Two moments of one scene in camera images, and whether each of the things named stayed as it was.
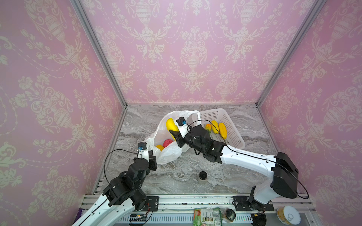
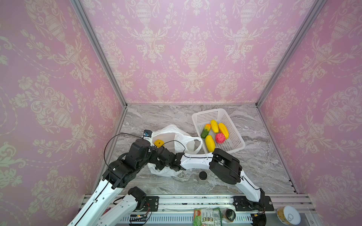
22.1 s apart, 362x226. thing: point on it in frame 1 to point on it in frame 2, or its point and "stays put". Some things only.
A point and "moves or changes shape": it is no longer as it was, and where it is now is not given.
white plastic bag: (164, 147) moves or changes shape
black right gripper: (177, 138) to (155, 163)
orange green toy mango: (208, 127) stays put
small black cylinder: (202, 175) stays put
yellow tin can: (288, 215) stays put
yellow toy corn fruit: (214, 125) stays put
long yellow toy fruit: (171, 125) moves or changes shape
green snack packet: (207, 216) stays put
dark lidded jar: (228, 215) stays put
